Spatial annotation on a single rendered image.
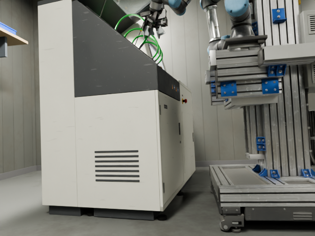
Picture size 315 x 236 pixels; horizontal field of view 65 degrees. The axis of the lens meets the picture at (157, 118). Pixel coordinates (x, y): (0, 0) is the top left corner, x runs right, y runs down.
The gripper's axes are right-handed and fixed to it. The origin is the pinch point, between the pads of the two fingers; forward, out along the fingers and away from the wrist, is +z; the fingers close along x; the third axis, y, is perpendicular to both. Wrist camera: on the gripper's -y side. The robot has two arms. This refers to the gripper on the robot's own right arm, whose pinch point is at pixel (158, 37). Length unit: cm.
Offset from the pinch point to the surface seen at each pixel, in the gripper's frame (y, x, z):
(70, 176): -55, -33, 97
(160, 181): 7, -33, 100
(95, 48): -33.1, -33.4, 14.3
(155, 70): 6.9, -33.3, 33.0
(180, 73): -18, 176, -12
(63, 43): -58, -33, 7
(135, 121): -7, -33, 64
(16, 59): -241, 103, -40
